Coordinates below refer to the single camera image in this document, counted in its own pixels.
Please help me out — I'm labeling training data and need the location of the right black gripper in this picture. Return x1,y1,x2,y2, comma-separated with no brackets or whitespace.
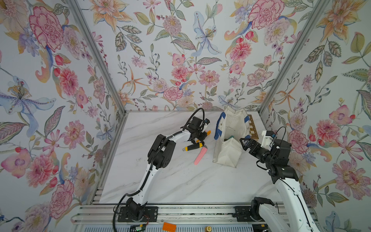
241,138,275,167

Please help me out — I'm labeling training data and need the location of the yellow black utility knife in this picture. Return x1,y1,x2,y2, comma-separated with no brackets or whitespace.
183,142,204,151

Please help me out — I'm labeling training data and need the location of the white canvas cartoon pouch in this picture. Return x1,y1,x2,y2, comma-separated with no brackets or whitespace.
213,106,250,168

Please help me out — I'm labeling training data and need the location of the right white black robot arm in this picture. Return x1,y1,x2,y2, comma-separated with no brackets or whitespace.
240,136,319,232

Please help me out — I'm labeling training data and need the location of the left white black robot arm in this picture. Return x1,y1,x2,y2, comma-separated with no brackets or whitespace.
114,115,210,221

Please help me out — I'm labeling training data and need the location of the wooden chessboard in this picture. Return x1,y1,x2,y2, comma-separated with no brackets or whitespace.
248,115,259,141

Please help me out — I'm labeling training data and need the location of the orange plastic block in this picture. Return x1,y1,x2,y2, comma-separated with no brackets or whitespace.
162,222,177,232

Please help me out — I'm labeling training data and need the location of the left black corrugated cable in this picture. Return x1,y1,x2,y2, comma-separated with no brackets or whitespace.
112,108,206,232

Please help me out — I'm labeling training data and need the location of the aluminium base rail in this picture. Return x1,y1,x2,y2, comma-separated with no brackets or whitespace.
71,203,319,225

